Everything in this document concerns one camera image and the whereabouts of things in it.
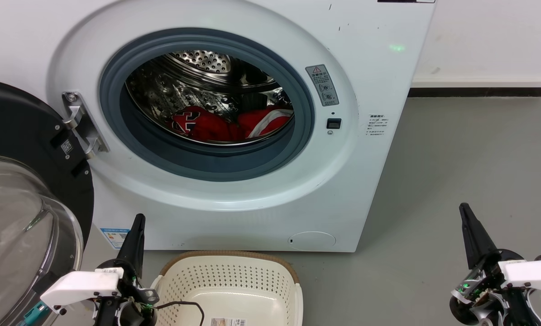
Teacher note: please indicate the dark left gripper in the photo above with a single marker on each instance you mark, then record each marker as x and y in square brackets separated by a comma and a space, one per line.
[132, 299]

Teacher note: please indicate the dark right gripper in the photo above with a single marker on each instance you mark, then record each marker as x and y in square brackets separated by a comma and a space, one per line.
[481, 290]

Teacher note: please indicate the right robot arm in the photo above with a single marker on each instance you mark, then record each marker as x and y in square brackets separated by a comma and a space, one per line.
[521, 310]

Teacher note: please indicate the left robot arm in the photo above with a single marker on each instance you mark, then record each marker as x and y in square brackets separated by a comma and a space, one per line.
[105, 314]

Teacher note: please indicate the white perforated laundry basket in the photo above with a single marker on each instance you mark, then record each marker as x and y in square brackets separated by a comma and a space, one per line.
[234, 280]

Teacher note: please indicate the washing machine door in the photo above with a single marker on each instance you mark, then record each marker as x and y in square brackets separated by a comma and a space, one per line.
[21, 127]

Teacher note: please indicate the stainless steel washing machine drum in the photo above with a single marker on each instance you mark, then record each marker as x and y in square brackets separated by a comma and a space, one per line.
[170, 86]

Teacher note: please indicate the blue energy label sticker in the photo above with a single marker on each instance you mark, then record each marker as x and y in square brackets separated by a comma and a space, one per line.
[114, 237]

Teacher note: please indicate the grey rubber door gasket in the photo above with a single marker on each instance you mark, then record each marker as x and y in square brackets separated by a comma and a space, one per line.
[207, 164]

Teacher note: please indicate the barcode label sticker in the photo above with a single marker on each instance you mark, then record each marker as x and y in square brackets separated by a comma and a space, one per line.
[228, 322]

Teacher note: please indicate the small QR code sticker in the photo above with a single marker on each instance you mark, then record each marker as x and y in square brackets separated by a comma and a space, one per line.
[67, 147]

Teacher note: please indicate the silver metal door hinge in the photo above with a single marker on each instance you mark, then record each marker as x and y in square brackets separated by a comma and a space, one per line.
[87, 131]

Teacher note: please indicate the white front-load washing machine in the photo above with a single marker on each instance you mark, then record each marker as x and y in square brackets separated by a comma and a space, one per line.
[365, 181]

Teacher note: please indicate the red and white garment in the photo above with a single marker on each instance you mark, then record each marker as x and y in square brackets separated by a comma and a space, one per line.
[207, 129]

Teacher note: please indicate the black baseboard strip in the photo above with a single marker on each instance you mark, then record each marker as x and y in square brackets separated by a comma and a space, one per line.
[478, 92]

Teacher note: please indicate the white text label sticker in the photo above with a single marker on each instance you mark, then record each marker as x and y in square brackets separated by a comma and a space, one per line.
[378, 125]

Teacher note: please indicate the round white filter cover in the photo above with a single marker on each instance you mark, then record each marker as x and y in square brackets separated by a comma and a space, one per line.
[312, 241]

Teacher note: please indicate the black door latch socket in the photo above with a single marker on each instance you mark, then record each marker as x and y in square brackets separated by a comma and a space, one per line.
[334, 123]

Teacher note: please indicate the grey warning sticker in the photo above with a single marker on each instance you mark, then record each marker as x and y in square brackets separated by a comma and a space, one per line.
[322, 85]

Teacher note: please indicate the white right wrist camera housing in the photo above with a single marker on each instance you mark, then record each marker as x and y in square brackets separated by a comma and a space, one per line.
[530, 274]

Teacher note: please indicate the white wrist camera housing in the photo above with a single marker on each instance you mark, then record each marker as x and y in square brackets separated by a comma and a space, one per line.
[530, 274]
[78, 285]

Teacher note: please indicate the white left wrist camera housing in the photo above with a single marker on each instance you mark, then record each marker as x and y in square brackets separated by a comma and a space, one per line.
[78, 285]

